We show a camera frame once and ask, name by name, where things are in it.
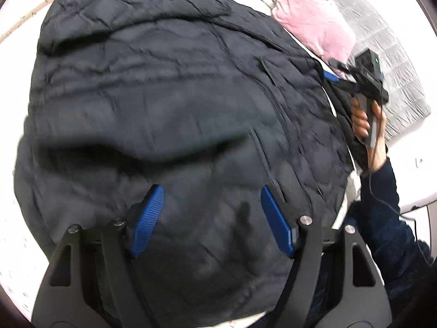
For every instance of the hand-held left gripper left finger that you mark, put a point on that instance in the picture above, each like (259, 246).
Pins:
(147, 218)

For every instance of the grey quilted blanket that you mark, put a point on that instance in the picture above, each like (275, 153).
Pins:
(392, 51)

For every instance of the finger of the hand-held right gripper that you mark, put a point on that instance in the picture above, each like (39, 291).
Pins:
(339, 65)
(330, 76)

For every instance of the cherry print bed sheet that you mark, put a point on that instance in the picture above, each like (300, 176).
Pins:
(18, 82)

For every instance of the white wall socket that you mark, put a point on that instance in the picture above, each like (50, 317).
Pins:
(419, 161)

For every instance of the person's right hand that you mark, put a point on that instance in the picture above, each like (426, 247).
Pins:
(359, 123)

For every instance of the person's right forearm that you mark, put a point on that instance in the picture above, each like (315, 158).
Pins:
(389, 218)

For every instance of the black quilted puffer jacket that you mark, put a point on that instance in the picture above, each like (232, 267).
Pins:
(170, 109)

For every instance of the pink velvet pillow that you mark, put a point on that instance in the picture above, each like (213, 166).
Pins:
(312, 24)

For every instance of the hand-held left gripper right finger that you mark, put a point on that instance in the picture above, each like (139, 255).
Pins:
(277, 222)

